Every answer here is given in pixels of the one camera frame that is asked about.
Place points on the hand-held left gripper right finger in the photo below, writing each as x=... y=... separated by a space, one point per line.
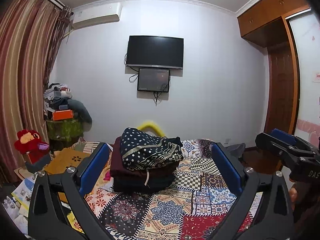
x=228 y=168

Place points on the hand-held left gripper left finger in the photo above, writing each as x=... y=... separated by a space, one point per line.
x=93 y=167

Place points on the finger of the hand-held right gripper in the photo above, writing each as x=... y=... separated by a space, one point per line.
x=271 y=143
x=283 y=135

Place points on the navy patterned hooded garment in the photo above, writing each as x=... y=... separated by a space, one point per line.
x=150 y=147

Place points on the stack of dark folded clothes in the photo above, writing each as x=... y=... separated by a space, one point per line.
x=130 y=183

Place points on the person's right hand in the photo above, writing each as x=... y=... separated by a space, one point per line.
x=293 y=195

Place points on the dark bag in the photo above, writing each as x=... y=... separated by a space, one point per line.
x=236 y=150

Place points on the maroon folded garment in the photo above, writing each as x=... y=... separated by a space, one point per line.
x=117 y=162

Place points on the wooden lap desk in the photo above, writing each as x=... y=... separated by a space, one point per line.
x=65 y=160

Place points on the brown wooden door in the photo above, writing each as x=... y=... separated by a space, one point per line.
x=281 y=92

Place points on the grey storage box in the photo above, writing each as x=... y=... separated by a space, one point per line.
x=37 y=163

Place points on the orange box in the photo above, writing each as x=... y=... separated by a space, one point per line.
x=62 y=115

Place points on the red white sticker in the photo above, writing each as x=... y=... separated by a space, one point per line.
x=317 y=77

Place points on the patchwork printed bed sheet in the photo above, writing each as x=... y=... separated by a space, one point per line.
x=175 y=210

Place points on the red plush toy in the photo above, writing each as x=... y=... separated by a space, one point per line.
x=28 y=142

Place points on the yellow curved object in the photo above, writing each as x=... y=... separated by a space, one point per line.
x=152 y=126

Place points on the pile of magazines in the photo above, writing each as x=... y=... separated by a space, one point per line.
x=22 y=192

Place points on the pile of clutter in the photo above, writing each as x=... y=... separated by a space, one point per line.
x=56 y=96

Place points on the striped brown curtain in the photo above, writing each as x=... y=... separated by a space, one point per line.
x=22 y=67

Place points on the wooden overhead cabinet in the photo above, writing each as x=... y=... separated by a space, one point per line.
x=265 y=12

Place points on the white air conditioner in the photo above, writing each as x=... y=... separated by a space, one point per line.
x=97 y=16

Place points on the white wall socket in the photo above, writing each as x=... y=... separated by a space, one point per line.
x=227 y=140

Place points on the small black wall monitor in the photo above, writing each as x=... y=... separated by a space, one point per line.
x=153 y=79

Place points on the black wall television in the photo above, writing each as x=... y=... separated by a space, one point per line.
x=155 y=51

